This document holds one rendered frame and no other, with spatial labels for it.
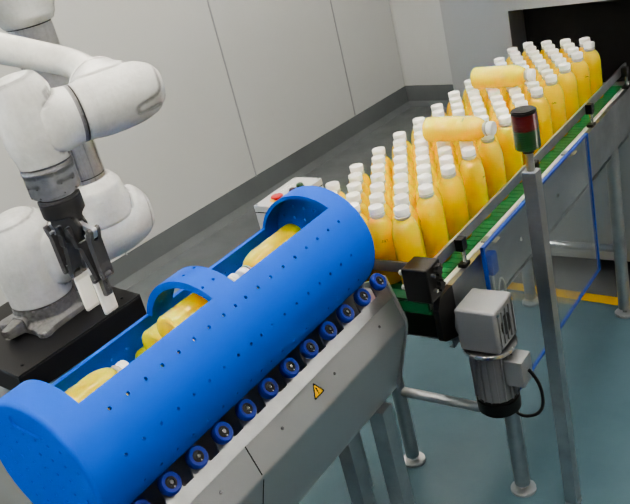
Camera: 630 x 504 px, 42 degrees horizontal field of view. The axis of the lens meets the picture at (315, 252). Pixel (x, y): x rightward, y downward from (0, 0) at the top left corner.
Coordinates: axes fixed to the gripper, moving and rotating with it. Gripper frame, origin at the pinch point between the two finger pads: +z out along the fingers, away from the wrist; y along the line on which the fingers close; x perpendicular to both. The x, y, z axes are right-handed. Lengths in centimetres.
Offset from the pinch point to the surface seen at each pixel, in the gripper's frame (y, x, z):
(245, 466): 17.1, 6.2, 41.0
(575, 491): 42, 102, 123
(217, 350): 17.7, 8.2, 14.8
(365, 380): 17, 49, 50
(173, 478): 15.1, -8.7, 32.0
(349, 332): 16, 49, 37
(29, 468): 0.5, -25.3, 20.2
